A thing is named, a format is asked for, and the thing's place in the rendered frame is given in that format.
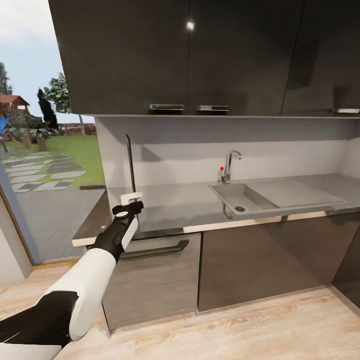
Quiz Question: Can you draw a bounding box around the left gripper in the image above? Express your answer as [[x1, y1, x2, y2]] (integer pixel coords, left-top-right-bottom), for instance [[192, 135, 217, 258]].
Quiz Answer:
[[113, 200, 144, 215]]

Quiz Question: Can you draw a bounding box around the poster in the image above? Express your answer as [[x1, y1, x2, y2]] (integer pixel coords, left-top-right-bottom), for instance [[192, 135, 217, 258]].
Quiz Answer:
[[126, 135, 136, 193]]

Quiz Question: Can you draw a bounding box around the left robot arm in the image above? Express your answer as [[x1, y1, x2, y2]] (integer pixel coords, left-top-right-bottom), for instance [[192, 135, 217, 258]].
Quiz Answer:
[[0, 192, 144, 360]]

